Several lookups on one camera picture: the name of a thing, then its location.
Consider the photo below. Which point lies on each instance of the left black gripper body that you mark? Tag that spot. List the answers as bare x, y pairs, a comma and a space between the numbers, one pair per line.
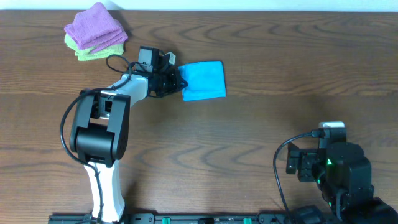
175, 81

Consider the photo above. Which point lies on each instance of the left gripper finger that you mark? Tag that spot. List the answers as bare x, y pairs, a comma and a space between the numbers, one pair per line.
179, 86
182, 76

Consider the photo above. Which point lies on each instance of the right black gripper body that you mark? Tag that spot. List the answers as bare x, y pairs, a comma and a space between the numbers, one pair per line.
307, 162

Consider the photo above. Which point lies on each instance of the blue microfiber cloth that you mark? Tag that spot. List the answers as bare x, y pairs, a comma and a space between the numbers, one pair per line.
205, 80

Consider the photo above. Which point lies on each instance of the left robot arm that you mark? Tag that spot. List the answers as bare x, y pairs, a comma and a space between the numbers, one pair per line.
100, 130

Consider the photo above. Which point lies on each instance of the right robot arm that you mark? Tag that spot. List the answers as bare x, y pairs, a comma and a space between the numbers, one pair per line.
343, 175

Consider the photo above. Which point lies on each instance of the folded green cloth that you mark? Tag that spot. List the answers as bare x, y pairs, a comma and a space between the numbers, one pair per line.
88, 54

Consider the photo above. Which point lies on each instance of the folded purple cloth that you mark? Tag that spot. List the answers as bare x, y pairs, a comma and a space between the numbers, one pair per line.
95, 29

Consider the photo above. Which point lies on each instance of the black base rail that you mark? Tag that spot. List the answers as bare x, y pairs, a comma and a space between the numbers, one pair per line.
148, 218

